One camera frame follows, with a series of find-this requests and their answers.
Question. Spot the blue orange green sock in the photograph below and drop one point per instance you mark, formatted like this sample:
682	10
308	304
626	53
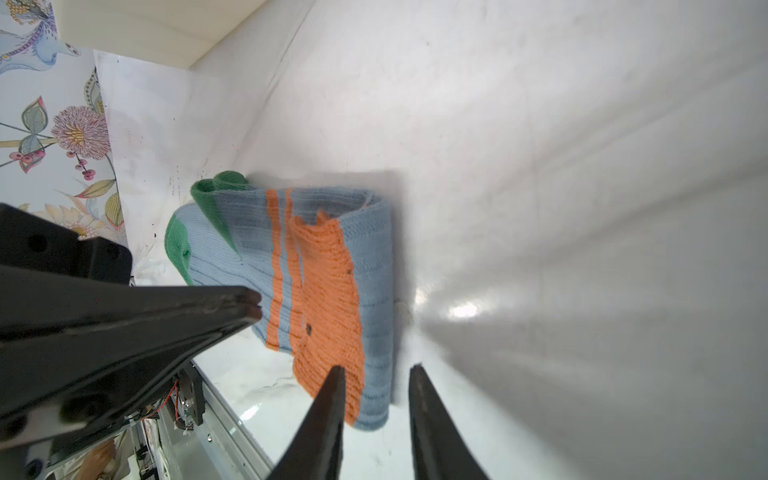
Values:
321	259

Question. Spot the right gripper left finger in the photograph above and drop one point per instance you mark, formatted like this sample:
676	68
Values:
316	450

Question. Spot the cream divided organizer tray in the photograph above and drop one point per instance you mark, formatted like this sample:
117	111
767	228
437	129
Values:
174	33

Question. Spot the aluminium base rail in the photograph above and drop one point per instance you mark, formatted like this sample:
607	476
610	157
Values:
192	434

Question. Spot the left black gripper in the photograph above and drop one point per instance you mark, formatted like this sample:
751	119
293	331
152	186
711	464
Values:
96	349

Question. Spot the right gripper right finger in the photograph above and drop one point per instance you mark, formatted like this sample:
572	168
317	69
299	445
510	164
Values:
438	450

